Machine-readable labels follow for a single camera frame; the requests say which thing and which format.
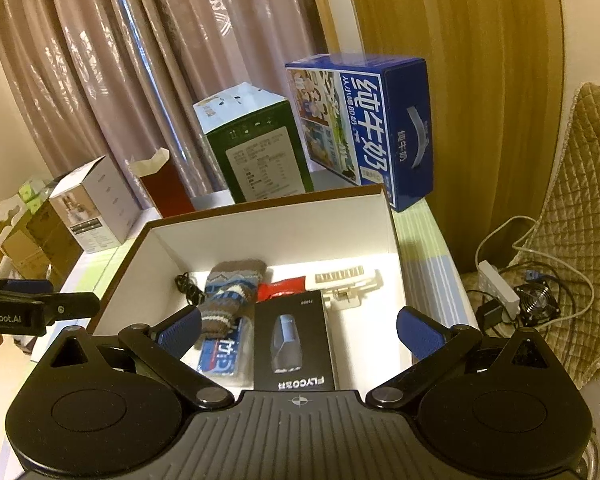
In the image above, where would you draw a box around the black power adapter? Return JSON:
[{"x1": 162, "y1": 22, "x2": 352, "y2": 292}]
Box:
[{"x1": 477, "y1": 300, "x2": 511, "y2": 333}]

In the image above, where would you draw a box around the plain brown cardboard carton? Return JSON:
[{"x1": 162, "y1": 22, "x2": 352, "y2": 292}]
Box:
[{"x1": 0, "y1": 200, "x2": 83, "y2": 281}]

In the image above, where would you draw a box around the beige curtain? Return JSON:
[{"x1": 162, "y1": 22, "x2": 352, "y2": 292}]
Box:
[{"x1": 0, "y1": 0, "x2": 341, "y2": 201}]

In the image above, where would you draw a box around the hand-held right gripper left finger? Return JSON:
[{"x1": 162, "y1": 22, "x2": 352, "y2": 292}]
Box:
[{"x1": 45, "y1": 306, "x2": 236, "y2": 411}]

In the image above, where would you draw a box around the red packet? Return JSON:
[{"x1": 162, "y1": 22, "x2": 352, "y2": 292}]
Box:
[{"x1": 256, "y1": 276, "x2": 308, "y2": 303}]

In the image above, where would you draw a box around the dark red paper bag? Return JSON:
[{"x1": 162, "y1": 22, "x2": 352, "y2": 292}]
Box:
[{"x1": 125, "y1": 147, "x2": 197, "y2": 218}]

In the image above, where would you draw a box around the blue milk carton box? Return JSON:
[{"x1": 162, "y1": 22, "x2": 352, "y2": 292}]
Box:
[{"x1": 284, "y1": 54, "x2": 435, "y2": 213}]

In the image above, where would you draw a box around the small black cooling fan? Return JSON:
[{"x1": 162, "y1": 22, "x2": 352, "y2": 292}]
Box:
[{"x1": 512, "y1": 282, "x2": 561, "y2": 326}]

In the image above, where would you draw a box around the white cardboard insert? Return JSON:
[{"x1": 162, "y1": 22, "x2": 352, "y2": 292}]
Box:
[{"x1": 0, "y1": 195, "x2": 31, "y2": 248}]

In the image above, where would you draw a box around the white power strip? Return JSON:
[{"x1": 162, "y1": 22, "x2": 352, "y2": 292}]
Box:
[{"x1": 476, "y1": 260, "x2": 521, "y2": 316}]

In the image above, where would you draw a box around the white cable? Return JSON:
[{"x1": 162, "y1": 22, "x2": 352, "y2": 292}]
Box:
[{"x1": 477, "y1": 216, "x2": 596, "y2": 321}]

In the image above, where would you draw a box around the quilted beige chair cover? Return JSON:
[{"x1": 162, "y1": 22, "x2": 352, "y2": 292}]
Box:
[{"x1": 522, "y1": 81, "x2": 600, "y2": 391}]

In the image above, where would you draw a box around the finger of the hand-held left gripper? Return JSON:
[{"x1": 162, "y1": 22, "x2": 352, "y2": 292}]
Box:
[
  {"x1": 42, "y1": 291, "x2": 102, "y2": 320},
  {"x1": 0, "y1": 276, "x2": 56, "y2": 295}
]

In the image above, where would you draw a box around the white plastic clip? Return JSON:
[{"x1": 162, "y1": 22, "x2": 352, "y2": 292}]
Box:
[{"x1": 307, "y1": 265, "x2": 383, "y2": 311}]

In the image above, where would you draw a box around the black shaver box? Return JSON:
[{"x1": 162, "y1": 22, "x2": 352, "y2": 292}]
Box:
[{"x1": 252, "y1": 294, "x2": 342, "y2": 392}]

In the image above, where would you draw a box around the white product box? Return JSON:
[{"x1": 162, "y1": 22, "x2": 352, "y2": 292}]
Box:
[{"x1": 48, "y1": 155, "x2": 148, "y2": 255}]

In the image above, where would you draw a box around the blue toothpaste box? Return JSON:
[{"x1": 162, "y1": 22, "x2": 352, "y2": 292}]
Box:
[{"x1": 196, "y1": 317, "x2": 255, "y2": 378}]

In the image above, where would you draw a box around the thin black cable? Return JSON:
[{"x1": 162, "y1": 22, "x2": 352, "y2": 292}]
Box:
[{"x1": 172, "y1": 272, "x2": 203, "y2": 306}]

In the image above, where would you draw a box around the patterned knitted sock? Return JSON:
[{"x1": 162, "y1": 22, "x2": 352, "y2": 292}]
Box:
[{"x1": 195, "y1": 259, "x2": 270, "y2": 351}]

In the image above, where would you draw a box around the wooden door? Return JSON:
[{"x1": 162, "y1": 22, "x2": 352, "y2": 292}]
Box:
[{"x1": 340, "y1": 0, "x2": 561, "y2": 271}]

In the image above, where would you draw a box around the green milk carton box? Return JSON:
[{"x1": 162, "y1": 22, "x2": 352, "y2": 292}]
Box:
[{"x1": 192, "y1": 82, "x2": 315, "y2": 205}]

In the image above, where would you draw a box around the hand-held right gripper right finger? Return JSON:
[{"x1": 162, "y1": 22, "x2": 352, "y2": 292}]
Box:
[{"x1": 365, "y1": 305, "x2": 563, "y2": 408}]

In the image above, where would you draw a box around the brown cardboard box white inside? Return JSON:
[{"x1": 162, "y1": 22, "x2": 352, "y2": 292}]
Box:
[{"x1": 87, "y1": 184, "x2": 416, "y2": 395}]

